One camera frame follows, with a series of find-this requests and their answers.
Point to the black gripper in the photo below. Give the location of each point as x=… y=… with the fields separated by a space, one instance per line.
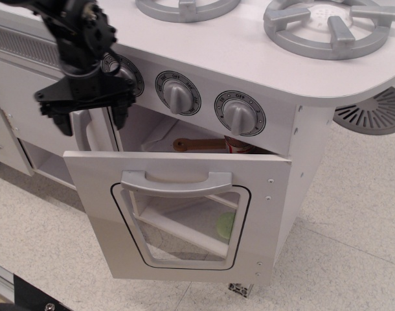
x=97 y=90

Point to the grey oven door handle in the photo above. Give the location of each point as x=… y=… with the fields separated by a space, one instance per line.
x=216 y=182

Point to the white oven door with window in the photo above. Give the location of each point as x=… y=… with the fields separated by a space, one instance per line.
x=175 y=239

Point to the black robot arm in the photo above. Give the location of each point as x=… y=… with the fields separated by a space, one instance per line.
x=83 y=37

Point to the green toy in oven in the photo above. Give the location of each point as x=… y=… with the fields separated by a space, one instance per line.
x=224 y=225

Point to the grey left stove knob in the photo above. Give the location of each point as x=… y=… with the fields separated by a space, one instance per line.
x=122 y=67

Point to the grey stove knob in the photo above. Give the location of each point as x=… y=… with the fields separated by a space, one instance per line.
x=178 y=93
x=240 y=113
x=122 y=67

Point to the grey vent grille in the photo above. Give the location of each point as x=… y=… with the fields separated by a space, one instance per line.
x=29 y=47

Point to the grey middle stove knob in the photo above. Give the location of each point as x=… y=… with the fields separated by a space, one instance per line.
x=178 y=93

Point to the white left cabinet door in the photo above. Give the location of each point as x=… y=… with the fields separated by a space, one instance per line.
x=0 y=129

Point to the wooden spoon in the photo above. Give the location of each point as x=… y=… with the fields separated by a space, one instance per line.
x=184 y=144

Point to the white toy kitchen stove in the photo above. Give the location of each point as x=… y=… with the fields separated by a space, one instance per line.
x=298 y=94

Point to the grey left burner grate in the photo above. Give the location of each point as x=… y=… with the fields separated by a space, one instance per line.
x=186 y=11

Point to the grey burner grate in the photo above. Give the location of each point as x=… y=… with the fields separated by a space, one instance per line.
x=186 y=11
x=329 y=30

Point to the red toy can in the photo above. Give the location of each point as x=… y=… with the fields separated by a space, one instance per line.
x=238 y=147

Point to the grey right stove knob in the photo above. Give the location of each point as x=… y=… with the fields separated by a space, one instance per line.
x=240 y=113

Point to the aluminium extrusion foot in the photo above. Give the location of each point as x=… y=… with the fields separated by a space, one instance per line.
x=241 y=289

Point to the grey right burner grate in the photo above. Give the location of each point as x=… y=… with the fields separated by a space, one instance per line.
x=329 y=30

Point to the grey slotted round disc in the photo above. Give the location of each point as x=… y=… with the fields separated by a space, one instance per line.
x=373 y=116

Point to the grey cabinet door handle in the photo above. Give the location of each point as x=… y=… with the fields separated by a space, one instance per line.
x=81 y=120

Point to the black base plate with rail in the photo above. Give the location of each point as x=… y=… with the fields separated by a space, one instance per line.
x=19 y=293

